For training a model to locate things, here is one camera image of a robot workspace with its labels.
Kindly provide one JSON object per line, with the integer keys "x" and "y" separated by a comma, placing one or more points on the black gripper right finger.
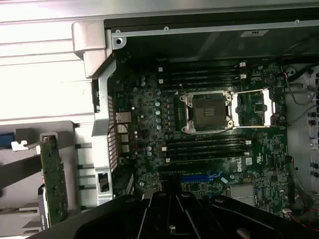
{"x": 249, "y": 219}

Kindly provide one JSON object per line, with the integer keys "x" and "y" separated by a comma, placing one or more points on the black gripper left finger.
{"x": 99, "y": 219}

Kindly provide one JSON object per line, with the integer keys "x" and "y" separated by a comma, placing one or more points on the silver chipset heatsink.
{"x": 240, "y": 194}

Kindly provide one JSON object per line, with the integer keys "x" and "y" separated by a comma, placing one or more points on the blue expansion slot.
{"x": 195, "y": 178}

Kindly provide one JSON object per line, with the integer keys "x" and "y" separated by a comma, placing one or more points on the black expansion slot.
{"x": 199, "y": 169}

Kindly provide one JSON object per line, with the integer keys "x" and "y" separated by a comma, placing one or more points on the black RAM slot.
{"x": 207, "y": 142}
{"x": 199, "y": 73}
{"x": 199, "y": 85}
{"x": 207, "y": 147}
{"x": 207, "y": 153}
{"x": 199, "y": 79}
{"x": 199, "y": 67}

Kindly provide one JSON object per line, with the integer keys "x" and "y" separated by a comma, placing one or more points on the perforated metal disk bay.
{"x": 302, "y": 139}

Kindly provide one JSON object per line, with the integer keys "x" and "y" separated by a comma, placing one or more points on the metal socket cover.
{"x": 251, "y": 109}

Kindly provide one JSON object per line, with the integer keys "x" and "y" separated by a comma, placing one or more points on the grey parts rack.
{"x": 37, "y": 125}

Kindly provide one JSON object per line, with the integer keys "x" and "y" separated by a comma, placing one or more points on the CPU socket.
{"x": 209, "y": 110}

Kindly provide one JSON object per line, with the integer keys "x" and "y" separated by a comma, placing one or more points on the green motherboard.
{"x": 149, "y": 104}

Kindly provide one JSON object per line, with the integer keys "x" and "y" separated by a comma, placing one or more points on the hard disk drive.
{"x": 5, "y": 137}

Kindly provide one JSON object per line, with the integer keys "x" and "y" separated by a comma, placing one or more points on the open black PC case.
{"x": 99, "y": 87}

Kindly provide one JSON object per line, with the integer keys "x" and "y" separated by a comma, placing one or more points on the white case label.
{"x": 254, "y": 33}

